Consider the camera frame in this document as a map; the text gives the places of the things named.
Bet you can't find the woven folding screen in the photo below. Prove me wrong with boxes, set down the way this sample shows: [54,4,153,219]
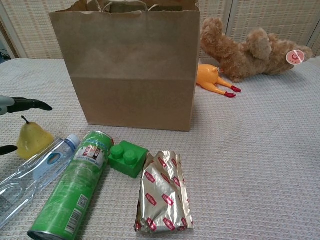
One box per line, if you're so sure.
[0,0,320,61]

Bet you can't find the brown teddy bear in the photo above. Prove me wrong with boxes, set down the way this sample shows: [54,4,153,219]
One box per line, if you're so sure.
[200,16,314,83]

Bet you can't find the silver red snack packet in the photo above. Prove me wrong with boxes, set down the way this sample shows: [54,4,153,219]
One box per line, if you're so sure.
[133,150,195,233]

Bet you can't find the green chips can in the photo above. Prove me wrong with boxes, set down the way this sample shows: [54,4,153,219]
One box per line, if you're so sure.
[26,130,116,240]

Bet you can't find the yellow pear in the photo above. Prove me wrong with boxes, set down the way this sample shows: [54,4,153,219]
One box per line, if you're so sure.
[16,115,55,160]

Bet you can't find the orange rubber chicken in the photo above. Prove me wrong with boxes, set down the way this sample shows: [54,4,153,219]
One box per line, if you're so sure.
[196,63,243,99]

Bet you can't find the green plastic toy brick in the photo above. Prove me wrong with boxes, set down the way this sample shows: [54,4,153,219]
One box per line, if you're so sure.
[107,140,149,179]

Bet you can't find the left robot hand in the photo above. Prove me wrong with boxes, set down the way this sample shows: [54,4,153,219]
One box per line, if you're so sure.
[0,94,53,156]

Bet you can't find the white woven tablecloth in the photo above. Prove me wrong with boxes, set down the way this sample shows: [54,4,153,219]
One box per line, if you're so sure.
[0,57,320,240]

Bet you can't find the brown paper bag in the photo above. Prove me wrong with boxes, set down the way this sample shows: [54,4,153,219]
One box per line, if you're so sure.
[48,0,202,133]

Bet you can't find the transparent water bottle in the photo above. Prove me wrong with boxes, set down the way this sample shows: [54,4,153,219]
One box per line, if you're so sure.
[0,133,81,232]

